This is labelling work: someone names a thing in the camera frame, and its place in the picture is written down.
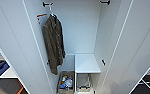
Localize white wardrobe door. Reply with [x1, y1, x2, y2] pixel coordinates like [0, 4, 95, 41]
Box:
[0, 0, 54, 94]
[100, 0, 150, 94]

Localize white wardrobe carcass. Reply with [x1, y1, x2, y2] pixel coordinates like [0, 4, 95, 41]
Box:
[22, 0, 133, 94]

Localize dark grey hanging garment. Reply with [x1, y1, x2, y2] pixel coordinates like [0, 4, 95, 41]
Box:
[41, 13, 67, 76]

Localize small dark door hinge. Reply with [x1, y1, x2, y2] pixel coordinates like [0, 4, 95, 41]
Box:
[45, 59, 51, 66]
[100, 58, 107, 66]

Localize pale plastic bottle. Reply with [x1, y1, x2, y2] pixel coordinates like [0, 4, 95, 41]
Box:
[62, 76, 74, 89]

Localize white clothes hanger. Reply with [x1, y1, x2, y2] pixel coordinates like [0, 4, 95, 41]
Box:
[47, 5, 59, 20]

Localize dark storage bin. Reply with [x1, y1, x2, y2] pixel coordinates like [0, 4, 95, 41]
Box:
[55, 70, 76, 94]

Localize orange white warning label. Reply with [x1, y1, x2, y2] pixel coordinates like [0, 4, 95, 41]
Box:
[36, 12, 48, 25]

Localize orange folding stand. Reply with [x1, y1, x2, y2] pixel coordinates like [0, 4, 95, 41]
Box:
[15, 85, 26, 94]

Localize white wire pull-out basket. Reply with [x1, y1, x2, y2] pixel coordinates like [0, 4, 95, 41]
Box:
[76, 72, 92, 93]

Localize black hanger rail bracket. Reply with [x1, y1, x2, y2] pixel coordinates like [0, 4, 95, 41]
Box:
[42, 1, 55, 8]
[98, 0, 112, 6]

